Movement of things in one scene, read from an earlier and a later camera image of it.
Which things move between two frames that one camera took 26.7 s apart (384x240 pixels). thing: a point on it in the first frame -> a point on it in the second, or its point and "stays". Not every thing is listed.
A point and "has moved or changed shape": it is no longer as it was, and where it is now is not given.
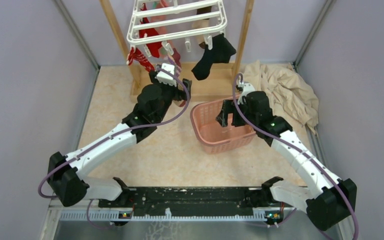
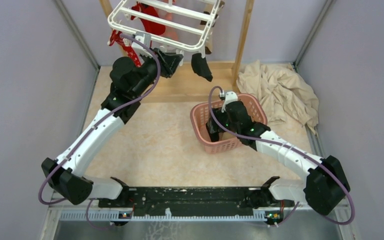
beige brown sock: [202, 24] -> [208, 44]
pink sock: [160, 4] -> [170, 32]
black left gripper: [180, 95] -> [169, 61]
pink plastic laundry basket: [214, 137] stays
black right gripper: [228, 107] -> [212, 125]
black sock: [222, 49] has moved or changed shape
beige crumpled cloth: [286, 89] stays
